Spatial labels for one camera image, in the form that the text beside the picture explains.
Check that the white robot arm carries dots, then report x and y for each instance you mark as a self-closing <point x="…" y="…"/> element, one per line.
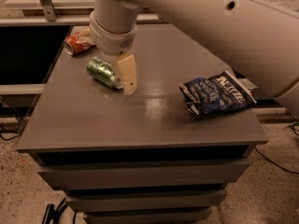
<point x="257" y="39"/>

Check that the grey drawer cabinet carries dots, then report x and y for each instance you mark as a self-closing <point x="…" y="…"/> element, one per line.
<point x="142" y="157"/>

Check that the red soda can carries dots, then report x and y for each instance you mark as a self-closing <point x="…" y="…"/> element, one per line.
<point x="79" y="42"/>

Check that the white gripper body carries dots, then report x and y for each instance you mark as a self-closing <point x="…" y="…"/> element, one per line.
<point x="112" y="41"/>

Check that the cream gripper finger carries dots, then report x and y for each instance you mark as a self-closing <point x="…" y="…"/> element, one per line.
<point x="126" y="72"/>

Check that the black device on floor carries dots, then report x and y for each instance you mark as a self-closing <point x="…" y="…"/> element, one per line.
<point x="53" y="213"/>

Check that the green soda can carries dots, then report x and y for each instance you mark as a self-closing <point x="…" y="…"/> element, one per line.
<point x="102" y="71"/>

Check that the blue chip bag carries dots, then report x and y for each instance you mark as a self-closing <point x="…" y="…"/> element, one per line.
<point x="221" y="93"/>

